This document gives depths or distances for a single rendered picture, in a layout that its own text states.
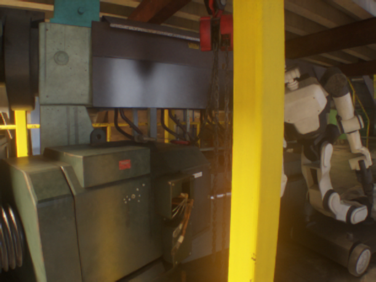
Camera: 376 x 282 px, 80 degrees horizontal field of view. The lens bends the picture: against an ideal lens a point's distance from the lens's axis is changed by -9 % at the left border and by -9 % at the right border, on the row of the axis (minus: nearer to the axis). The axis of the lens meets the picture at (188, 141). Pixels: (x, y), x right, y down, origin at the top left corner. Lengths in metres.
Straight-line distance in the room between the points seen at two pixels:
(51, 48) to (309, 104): 1.38
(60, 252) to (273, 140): 0.62
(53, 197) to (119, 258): 0.31
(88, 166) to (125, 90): 0.78
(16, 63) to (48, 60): 0.19
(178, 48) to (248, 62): 1.03
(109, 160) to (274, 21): 0.58
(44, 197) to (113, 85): 0.87
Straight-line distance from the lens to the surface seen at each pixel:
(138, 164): 0.80
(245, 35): 0.66
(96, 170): 0.72
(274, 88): 0.64
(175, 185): 0.82
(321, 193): 1.71
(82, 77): 1.42
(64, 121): 1.40
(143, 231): 0.89
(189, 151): 1.07
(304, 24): 2.90
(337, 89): 1.46
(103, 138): 0.97
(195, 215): 1.08
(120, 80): 1.42
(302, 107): 1.42
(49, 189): 0.70
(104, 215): 0.77
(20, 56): 1.31
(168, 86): 1.52
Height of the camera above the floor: 0.98
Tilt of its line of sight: 6 degrees down
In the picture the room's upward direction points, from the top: straight up
